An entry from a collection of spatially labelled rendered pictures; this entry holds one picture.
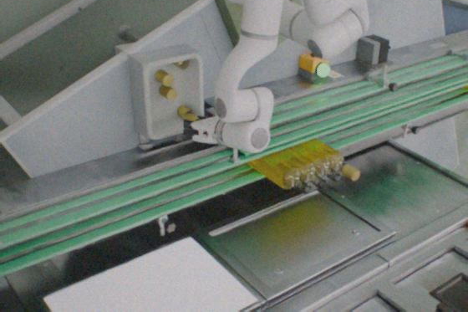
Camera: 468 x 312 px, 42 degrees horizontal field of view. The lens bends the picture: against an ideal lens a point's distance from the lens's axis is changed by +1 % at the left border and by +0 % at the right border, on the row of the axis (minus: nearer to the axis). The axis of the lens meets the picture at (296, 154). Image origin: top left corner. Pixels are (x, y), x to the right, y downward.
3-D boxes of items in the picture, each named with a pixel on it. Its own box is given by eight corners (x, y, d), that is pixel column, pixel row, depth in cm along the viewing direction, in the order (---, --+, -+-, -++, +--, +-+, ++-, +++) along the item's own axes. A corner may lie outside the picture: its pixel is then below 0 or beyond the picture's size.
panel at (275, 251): (36, 305, 144) (97, 401, 122) (34, 296, 143) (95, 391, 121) (317, 188, 197) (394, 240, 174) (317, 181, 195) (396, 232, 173)
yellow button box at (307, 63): (297, 74, 202) (312, 80, 197) (298, 52, 198) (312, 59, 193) (312, 69, 206) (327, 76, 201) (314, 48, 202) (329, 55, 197)
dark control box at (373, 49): (355, 58, 218) (372, 65, 212) (357, 37, 214) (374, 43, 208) (370, 54, 222) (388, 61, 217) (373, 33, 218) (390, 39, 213)
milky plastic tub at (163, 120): (134, 130, 169) (150, 142, 163) (128, 54, 158) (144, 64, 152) (188, 115, 179) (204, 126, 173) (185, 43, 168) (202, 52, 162)
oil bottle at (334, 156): (287, 148, 194) (333, 176, 180) (287, 133, 191) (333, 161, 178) (300, 143, 197) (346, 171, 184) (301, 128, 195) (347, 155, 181)
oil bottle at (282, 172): (244, 162, 184) (288, 193, 170) (244, 146, 181) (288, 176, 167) (258, 157, 187) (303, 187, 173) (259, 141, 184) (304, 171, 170)
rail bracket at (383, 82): (362, 79, 205) (391, 93, 196) (363, 59, 201) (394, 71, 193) (369, 77, 207) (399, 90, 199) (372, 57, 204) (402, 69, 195)
